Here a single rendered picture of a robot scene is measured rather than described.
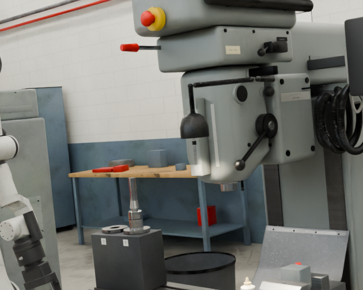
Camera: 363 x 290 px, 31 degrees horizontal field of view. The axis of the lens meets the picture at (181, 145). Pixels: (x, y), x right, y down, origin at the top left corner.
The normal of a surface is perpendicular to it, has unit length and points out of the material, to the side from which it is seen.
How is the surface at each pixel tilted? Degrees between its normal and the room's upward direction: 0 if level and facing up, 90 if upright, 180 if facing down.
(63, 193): 90
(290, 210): 90
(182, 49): 90
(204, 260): 86
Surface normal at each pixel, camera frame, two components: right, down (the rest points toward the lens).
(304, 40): 0.72, -0.04
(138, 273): -0.60, 0.10
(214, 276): 0.46, 0.07
